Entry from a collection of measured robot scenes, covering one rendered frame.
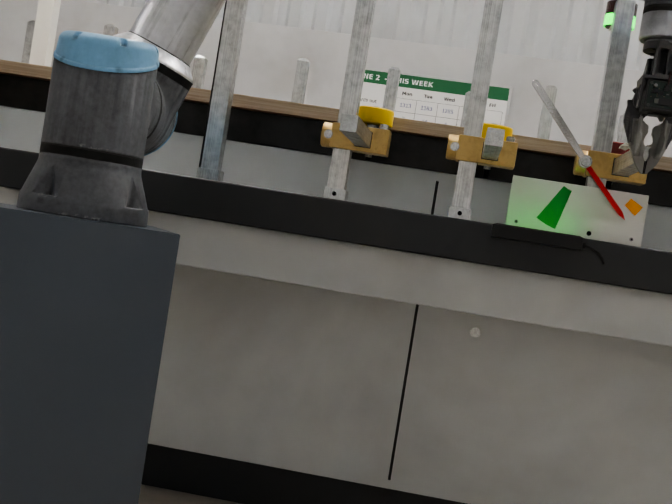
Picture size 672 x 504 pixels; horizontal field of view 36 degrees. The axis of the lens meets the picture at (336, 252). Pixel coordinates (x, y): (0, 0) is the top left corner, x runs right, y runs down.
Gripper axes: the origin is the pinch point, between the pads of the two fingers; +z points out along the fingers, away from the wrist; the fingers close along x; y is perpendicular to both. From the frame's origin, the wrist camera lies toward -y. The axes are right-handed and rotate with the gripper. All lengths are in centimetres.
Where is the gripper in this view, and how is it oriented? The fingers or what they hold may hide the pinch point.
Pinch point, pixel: (643, 166)
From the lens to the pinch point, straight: 181.9
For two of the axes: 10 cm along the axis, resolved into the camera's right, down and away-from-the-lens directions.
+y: -1.2, -0.3, -9.9
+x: 9.8, 1.7, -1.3
